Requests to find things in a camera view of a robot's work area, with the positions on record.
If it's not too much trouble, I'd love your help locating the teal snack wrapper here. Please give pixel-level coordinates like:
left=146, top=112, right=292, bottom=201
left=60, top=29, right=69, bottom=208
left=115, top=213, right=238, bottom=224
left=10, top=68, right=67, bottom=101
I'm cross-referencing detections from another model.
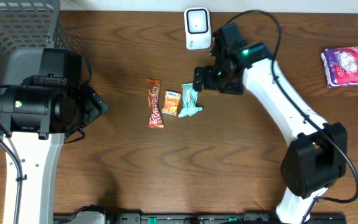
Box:
left=178, top=83, right=203, bottom=118

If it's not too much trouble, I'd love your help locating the orange snack packet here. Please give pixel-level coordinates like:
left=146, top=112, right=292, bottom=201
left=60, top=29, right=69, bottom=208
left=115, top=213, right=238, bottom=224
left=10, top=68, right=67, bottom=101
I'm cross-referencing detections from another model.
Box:
left=162, top=91, right=181, bottom=116

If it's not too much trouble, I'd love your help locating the red chocolate bar wrapper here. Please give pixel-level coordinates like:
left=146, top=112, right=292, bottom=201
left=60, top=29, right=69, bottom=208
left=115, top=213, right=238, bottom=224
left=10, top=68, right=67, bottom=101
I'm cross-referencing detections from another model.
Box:
left=146, top=79, right=165, bottom=129

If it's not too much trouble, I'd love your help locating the pink purple tissue pack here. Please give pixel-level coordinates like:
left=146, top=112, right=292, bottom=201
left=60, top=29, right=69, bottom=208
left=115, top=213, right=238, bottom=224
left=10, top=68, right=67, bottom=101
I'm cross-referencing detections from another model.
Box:
left=320, top=47, right=358, bottom=88

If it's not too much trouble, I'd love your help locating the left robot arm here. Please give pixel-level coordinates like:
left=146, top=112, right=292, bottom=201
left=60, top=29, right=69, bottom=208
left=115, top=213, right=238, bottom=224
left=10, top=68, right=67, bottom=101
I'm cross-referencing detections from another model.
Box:
left=0, top=73, right=108, bottom=223

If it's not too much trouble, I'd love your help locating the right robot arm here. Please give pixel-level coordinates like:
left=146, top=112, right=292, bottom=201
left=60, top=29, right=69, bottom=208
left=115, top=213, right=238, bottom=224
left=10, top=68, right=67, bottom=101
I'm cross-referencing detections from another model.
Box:
left=194, top=42, right=347, bottom=223

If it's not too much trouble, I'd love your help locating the white barcode scanner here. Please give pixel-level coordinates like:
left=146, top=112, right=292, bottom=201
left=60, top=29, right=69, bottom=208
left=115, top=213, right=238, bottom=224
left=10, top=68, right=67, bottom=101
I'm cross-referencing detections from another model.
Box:
left=183, top=7, right=212, bottom=50

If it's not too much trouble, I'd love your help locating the grey plastic mesh basket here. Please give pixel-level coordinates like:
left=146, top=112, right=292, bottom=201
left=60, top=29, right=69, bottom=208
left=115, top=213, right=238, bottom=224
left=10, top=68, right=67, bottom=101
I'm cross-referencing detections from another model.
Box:
left=0, top=0, right=72, bottom=137

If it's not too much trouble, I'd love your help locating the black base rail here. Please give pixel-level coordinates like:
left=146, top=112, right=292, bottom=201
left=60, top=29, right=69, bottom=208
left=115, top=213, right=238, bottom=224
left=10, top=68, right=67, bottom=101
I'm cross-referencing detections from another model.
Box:
left=53, top=205, right=347, bottom=224

